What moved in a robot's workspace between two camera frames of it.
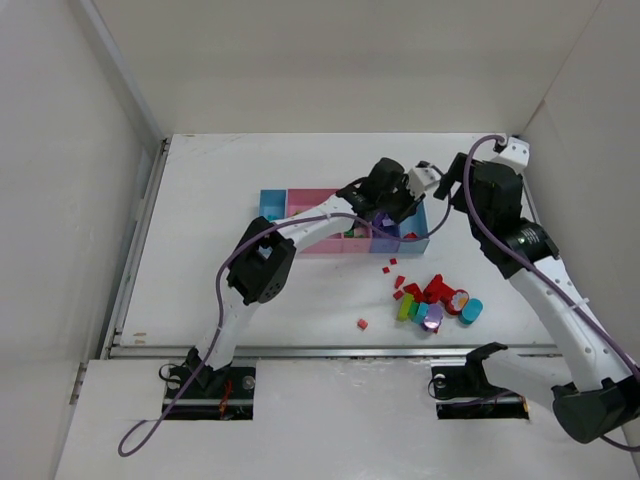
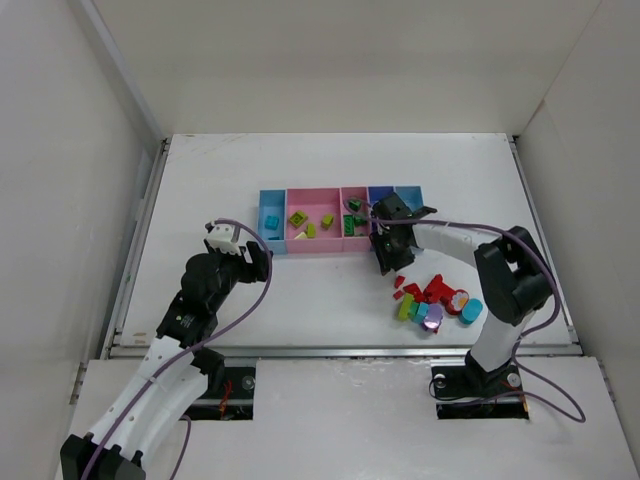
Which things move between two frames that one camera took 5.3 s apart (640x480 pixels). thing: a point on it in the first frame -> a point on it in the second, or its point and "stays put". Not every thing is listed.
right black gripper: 461,175 -> 395,248
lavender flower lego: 434,317 stays put
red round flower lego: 457,301 stays put
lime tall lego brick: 404,307 stays put
